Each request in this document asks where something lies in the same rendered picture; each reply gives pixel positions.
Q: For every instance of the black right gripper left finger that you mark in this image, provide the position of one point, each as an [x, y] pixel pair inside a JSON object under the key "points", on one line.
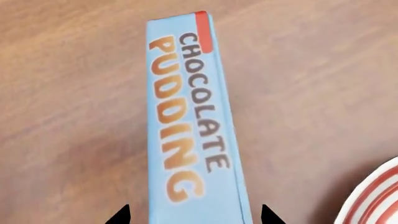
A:
{"points": [[123, 216]]}

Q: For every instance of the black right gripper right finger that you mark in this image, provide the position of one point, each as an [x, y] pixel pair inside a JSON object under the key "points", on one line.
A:
{"points": [[269, 216]]}

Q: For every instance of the light blue chocolate pudding box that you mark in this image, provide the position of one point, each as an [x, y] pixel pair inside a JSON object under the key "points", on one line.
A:
{"points": [[189, 130]]}

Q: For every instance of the white plate with red stripes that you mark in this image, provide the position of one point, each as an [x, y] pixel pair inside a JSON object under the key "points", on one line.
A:
{"points": [[373, 198]]}

